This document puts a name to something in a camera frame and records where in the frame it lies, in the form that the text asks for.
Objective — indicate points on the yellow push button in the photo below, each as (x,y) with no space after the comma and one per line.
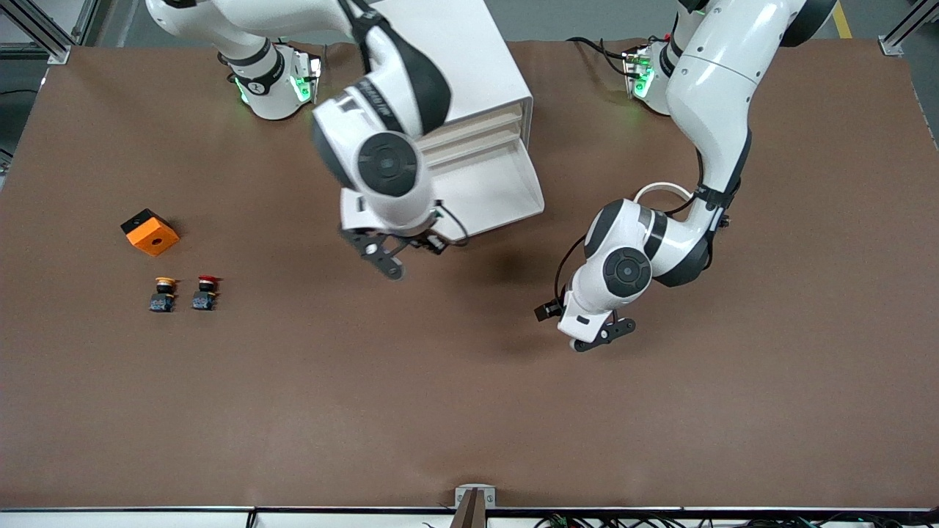
(163,295)

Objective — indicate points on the metal table edge bracket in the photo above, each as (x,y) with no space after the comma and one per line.
(462,496)

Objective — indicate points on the aluminium frame post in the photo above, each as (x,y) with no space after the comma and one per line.
(55,50)
(891,45)

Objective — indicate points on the orange black button box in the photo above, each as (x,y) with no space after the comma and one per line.
(152,236)

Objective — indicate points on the brown table cover mat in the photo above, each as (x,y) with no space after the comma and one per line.
(469,411)

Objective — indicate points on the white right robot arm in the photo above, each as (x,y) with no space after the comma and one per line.
(381,161)

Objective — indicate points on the white curved plastic part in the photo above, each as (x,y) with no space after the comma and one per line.
(664,185)

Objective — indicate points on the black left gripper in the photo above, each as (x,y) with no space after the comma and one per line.
(546,310)

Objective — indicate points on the red push button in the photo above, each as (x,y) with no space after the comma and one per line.
(205,293)

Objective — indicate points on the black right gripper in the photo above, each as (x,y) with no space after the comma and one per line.
(428,241)

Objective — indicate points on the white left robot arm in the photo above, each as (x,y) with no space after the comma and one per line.
(711,95)

